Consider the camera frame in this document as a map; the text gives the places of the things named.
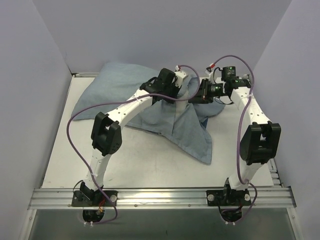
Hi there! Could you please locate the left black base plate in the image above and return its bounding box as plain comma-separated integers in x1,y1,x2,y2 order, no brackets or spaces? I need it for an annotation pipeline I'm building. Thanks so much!
71,190,118,207

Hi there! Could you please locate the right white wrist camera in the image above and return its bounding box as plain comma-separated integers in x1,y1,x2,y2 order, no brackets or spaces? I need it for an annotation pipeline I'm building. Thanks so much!
205,64,221,82

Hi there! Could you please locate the aluminium back rail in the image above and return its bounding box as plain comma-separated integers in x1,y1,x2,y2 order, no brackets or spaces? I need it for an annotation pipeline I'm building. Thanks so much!
71,72,248,79

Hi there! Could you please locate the blue-grey pillowcase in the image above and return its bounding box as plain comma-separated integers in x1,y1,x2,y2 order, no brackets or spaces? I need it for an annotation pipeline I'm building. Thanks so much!
71,62,224,165

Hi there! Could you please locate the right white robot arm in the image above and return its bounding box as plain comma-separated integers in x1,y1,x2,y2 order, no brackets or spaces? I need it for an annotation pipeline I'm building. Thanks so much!
189,64,282,205

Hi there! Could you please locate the aluminium rail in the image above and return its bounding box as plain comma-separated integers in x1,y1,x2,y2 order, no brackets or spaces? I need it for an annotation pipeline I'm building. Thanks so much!
28,187,296,210
243,73,285,187
71,72,248,79

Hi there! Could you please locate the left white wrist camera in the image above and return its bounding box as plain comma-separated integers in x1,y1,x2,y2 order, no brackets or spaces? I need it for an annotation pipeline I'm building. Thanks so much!
174,65,188,88

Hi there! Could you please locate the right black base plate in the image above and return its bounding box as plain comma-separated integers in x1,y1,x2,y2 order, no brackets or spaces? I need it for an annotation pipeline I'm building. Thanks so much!
206,190,252,207

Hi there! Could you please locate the aluminium front rail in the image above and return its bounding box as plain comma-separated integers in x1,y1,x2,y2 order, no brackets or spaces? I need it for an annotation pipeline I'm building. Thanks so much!
28,187,296,210

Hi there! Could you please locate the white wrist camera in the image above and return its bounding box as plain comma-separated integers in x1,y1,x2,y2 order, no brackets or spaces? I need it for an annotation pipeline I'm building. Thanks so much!
205,64,221,82
174,65,188,88

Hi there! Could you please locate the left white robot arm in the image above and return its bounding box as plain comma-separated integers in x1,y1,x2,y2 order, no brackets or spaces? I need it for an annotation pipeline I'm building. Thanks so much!
80,68,187,206

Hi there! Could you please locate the aluminium right side rail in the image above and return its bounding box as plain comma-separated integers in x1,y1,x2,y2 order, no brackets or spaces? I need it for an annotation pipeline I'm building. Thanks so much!
243,73,285,187

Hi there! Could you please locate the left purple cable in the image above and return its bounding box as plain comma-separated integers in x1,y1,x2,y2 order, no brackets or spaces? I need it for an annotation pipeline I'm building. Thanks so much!
67,64,201,223

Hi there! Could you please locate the white pillow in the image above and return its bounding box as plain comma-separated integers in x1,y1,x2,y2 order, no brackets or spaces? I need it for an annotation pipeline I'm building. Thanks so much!
175,88,189,119

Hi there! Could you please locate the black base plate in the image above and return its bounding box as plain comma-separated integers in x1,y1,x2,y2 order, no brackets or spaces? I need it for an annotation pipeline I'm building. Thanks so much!
71,190,118,207
206,190,252,207

